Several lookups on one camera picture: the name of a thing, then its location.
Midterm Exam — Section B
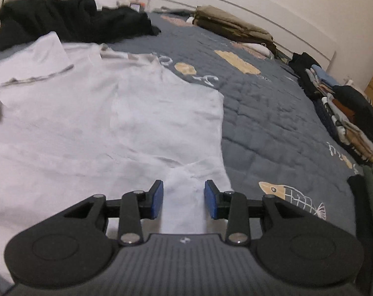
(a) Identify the white pillow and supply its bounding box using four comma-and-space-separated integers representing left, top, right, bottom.
241, 43, 275, 59

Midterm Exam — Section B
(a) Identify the black clothes pile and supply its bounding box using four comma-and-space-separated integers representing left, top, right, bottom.
0, 0, 160, 52

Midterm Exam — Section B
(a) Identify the navy folded duvet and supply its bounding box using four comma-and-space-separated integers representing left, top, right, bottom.
347, 163, 373, 295

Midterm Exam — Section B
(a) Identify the grey quilted bedspread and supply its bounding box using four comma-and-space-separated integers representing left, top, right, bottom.
0, 12, 365, 238

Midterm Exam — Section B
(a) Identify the folded brown blanket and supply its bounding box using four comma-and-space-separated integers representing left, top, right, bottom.
193, 5, 275, 49

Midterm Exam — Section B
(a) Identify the white bed headboard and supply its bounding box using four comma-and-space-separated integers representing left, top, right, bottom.
157, 0, 337, 70

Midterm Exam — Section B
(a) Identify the white t-shirt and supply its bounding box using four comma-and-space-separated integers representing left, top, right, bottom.
0, 33, 231, 279

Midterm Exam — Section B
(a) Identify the stack of folded clothes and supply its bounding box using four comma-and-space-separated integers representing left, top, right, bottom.
288, 52, 373, 163

